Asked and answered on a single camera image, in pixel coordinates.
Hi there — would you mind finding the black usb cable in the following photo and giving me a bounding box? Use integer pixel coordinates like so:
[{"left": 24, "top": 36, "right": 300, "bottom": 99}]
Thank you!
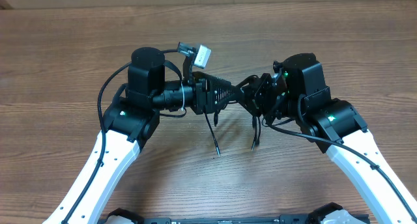
[{"left": 203, "top": 96, "right": 238, "bottom": 157}]

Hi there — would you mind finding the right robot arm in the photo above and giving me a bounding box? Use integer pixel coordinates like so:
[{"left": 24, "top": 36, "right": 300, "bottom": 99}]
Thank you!
[{"left": 237, "top": 53, "right": 416, "bottom": 223}]

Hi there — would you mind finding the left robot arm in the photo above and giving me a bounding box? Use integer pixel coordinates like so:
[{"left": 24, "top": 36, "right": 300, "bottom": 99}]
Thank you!
[{"left": 46, "top": 43, "right": 242, "bottom": 223}]

